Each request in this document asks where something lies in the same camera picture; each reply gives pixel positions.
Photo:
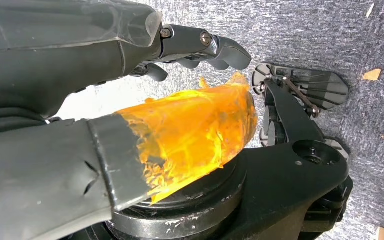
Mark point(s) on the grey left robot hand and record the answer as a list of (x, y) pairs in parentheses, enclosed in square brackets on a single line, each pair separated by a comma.
[(46, 49)]

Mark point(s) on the black robot foot plate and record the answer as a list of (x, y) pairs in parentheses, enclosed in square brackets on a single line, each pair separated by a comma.
[(324, 87)]

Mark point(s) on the white paper scrap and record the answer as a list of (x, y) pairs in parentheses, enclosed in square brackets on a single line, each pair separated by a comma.
[(370, 10)]

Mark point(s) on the orange paper scrap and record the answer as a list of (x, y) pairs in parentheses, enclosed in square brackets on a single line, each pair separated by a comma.
[(372, 75)]

